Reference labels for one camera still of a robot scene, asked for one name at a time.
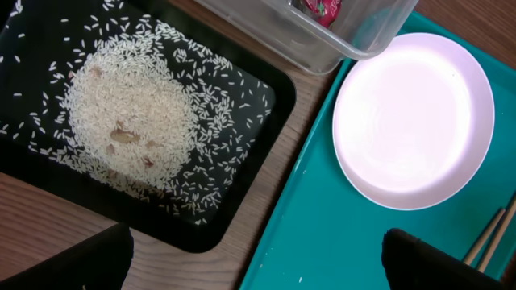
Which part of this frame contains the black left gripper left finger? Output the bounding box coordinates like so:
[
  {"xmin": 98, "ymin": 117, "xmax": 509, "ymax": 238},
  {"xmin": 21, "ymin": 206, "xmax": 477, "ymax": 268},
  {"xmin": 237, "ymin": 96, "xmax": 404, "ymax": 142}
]
[{"xmin": 1, "ymin": 224, "xmax": 134, "ymax": 290}]

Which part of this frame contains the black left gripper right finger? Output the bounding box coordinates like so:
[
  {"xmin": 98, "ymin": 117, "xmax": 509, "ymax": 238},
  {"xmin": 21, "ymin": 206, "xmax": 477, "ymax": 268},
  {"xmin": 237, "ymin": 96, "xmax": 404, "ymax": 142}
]
[{"xmin": 381, "ymin": 228, "xmax": 507, "ymax": 290}]

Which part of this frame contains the wooden chopstick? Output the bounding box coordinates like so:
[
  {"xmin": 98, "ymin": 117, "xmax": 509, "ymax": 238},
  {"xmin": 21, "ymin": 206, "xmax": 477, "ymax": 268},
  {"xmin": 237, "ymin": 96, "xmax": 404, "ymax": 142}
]
[
  {"xmin": 463, "ymin": 208, "xmax": 506, "ymax": 265},
  {"xmin": 477, "ymin": 197, "xmax": 515, "ymax": 272}
]

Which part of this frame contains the large pink plate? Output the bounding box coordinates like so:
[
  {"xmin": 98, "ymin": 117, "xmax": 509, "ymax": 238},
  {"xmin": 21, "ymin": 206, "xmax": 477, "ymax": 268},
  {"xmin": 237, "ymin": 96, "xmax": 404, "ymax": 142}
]
[{"xmin": 332, "ymin": 32, "xmax": 495, "ymax": 211}]

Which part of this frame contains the red snack wrapper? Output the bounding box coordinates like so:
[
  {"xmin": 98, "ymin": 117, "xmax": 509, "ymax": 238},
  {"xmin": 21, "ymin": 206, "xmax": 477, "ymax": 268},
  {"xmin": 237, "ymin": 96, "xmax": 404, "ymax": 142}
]
[{"xmin": 302, "ymin": 0, "xmax": 342, "ymax": 28}]

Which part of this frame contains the teal plastic tray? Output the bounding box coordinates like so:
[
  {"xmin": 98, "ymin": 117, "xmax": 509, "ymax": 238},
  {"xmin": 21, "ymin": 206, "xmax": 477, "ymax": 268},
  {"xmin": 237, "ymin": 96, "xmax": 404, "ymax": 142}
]
[{"xmin": 239, "ymin": 10, "xmax": 516, "ymax": 290}]

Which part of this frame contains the black tray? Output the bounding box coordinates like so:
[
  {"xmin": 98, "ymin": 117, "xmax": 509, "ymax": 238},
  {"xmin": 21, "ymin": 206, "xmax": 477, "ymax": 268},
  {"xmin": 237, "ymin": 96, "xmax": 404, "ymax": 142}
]
[{"xmin": 1, "ymin": 0, "xmax": 296, "ymax": 253}]

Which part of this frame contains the pile of rice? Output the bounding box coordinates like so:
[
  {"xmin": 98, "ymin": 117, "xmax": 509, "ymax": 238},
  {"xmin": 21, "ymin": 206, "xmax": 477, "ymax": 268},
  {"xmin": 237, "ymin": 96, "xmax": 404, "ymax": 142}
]
[{"xmin": 1, "ymin": 1, "xmax": 276, "ymax": 226}]

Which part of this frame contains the clear plastic bin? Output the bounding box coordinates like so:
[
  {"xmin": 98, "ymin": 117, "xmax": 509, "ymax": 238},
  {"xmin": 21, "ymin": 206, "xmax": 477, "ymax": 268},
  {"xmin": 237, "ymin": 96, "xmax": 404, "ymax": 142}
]
[{"xmin": 198, "ymin": 0, "xmax": 418, "ymax": 75}]

